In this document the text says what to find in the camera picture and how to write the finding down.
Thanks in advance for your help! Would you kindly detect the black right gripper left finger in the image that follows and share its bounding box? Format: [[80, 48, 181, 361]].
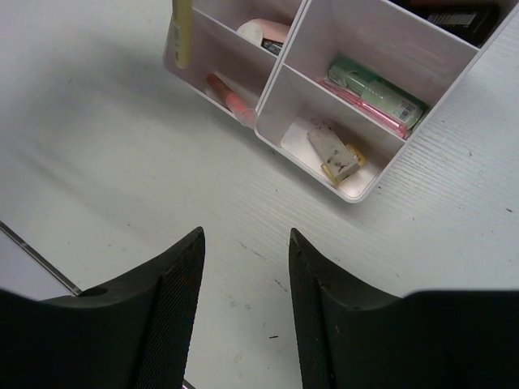
[[1, 227, 205, 388]]

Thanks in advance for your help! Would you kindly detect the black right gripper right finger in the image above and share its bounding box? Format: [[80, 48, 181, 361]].
[[289, 229, 518, 388]]

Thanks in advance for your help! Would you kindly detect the grey eraser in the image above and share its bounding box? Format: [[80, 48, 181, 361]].
[[307, 125, 367, 186]]

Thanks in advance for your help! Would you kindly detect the pink highlighter pen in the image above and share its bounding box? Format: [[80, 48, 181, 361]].
[[317, 79, 408, 139]]

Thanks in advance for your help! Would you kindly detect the mint green correction tape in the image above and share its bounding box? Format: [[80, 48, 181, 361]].
[[327, 54, 427, 130]]

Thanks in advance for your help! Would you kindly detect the orange pink pen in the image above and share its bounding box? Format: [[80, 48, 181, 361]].
[[206, 74, 257, 129]]

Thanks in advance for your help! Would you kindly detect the pink mini stapler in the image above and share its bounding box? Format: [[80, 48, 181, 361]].
[[237, 19, 290, 56]]

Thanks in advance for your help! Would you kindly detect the yellow pen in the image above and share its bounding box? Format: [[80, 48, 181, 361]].
[[172, 0, 192, 69]]

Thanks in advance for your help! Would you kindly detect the white left organizer tray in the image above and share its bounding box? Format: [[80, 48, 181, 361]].
[[163, 1, 305, 122]]

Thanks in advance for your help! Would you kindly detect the white organizer tray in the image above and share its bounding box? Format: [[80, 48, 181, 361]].
[[255, 1, 518, 203], [163, 1, 305, 122]]

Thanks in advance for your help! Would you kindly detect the white right organizer tray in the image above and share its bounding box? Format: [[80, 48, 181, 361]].
[[255, 1, 518, 203]]

